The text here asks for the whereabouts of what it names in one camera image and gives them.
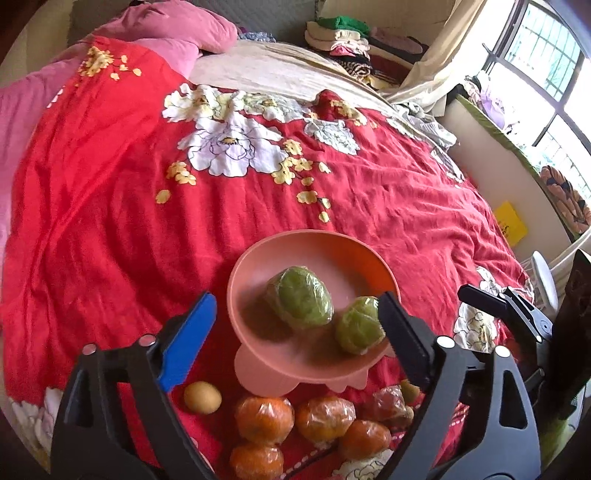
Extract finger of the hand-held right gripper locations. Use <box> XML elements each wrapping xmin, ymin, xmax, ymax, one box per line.
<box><xmin>503</xmin><ymin>286</ymin><xmax>555</xmax><ymax>346</ymax></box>
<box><xmin>458</xmin><ymin>284</ymin><xmax>519</xmax><ymax>325</ymax></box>

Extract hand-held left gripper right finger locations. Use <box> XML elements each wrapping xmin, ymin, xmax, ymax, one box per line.
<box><xmin>378</xmin><ymin>292</ymin><xmax>542</xmax><ymax>480</ymax></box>

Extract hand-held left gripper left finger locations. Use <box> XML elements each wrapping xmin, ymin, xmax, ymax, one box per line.
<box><xmin>50</xmin><ymin>291</ymin><xmax>218</xmax><ymax>480</ymax></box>

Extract green fruit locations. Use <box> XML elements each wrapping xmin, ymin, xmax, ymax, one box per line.
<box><xmin>264</xmin><ymin>265</ymin><xmax>334</xmax><ymax>330</ymax></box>
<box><xmin>335</xmin><ymin>296</ymin><xmax>386</xmax><ymax>356</ymax></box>

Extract red fruit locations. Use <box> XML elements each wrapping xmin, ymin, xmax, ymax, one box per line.
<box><xmin>362</xmin><ymin>385</ymin><xmax>415</xmax><ymax>430</ymax></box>

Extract orange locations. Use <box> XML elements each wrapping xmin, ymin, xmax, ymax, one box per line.
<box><xmin>339</xmin><ymin>419</ymin><xmax>392</xmax><ymax>461</ymax></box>
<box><xmin>295</xmin><ymin>397</ymin><xmax>357</xmax><ymax>444</ymax></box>
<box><xmin>235</xmin><ymin>396</ymin><xmax>295</xmax><ymax>446</ymax></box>
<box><xmin>229</xmin><ymin>443</ymin><xmax>284</xmax><ymax>480</ymax></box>

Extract pink pedestal bowl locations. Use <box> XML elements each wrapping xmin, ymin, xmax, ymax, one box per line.
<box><xmin>226</xmin><ymin>230</ymin><xmax>402</xmax><ymax>408</ymax></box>

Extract white plastic chair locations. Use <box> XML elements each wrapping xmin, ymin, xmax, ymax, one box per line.
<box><xmin>521</xmin><ymin>237</ymin><xmax>591</xmax><ymax>320</ymax></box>

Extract small yellow round fruit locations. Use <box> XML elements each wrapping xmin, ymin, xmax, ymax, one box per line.
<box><xmin>184</xmin><ymin>381</ymin><xmax>222</xmax><ymax>414</ymax></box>

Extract yellow paper sheet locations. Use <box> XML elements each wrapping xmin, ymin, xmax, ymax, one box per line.
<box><xmin>493</xmin><ymin>200</ymin><xmax>530</xmax><ymax>245</ymax></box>

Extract orange black patterned cushion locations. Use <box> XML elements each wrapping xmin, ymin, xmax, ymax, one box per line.
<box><xmin>539</xmin><ymin>165</ymin><xmax>591</xmax><ymax>237</ymax></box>

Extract red floral blanket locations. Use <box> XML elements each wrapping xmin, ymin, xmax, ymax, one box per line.
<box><xmin>0</xmin><ymin>37</ymin><xmax>536</xmax><ymax>480</ymax></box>

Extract crumpled grey cloth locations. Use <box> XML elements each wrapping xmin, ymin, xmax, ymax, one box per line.
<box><xmin>392</xmin><ymin>102</ymin><xmax>459</xmax><ymax>149</ymax></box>

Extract purple cloth bundle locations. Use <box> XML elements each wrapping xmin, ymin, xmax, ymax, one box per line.
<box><xmin>464</xmin><ymin>73</ymin><xmax>514</xmax><ymax>131</ymax></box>

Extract cream curtain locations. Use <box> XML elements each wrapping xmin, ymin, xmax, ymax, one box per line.
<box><xmin>383</xmin><ymin>0</ymin><xmax>514</xmax><ymax>105</ymax></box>

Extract barred window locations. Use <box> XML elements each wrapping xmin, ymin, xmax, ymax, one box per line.
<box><xmin>480</xmin><ymin>0</ymin><xmax>591</xmax><ymax>169</ymax></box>

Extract pink quilt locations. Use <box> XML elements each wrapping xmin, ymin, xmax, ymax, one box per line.
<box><xmin>0</xmin><ymin>38</ymin><xmax>205</xmax><ymax>241</ymax></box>

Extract stack of folded clothes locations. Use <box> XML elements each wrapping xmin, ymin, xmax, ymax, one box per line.
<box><xmin>304</xmin><ymin>16</ymin><xmax>431</xmax><ymax>89</ymax></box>

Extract beige bed sheet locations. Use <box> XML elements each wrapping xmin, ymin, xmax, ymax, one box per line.
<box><xmin>189</xmin><ymin>39</ymin><xmax>462</xmax><ymax>144</ymax></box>

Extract blue patterned cloth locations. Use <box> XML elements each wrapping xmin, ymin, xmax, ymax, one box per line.
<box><xmin>238</xmin><ymin>28</ymin><xmax>278</xmax><ymax>45</ymax></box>

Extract pink pillow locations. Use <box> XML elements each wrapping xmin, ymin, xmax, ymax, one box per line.
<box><xmin>95</xmin><ymin>0</ymin><xmax>239</xmax><ymax>57</ymax></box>

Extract grey padded headboard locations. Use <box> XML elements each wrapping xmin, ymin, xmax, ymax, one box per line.
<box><xmin>68</xmin><ymin>0</ymin><xmax>326</xmax><ymax>47</ymax></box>

